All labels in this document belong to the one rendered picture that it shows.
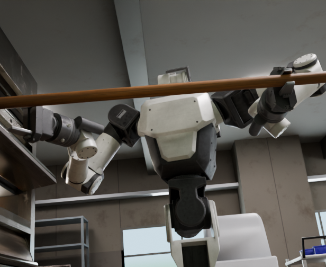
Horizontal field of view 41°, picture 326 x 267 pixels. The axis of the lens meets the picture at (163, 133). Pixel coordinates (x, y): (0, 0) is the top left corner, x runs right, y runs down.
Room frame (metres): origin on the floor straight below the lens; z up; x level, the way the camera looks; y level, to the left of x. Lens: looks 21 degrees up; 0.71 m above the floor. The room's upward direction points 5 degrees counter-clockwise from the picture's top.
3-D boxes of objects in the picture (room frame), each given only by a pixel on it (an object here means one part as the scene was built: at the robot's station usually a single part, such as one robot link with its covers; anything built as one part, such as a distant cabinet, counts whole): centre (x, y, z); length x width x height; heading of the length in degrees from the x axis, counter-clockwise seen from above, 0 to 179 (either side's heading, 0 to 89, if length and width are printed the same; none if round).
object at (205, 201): (1.51, -0.06, 0.97); 0.14 x 0.13 x 0.12; 91
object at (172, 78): (1.48, -0.06, 1.47); 0.10 x 0.07 x 0.09; 77
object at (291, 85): (0.99, -0.33, 1.17); 0.06 x 0.03 x 0.02; 1
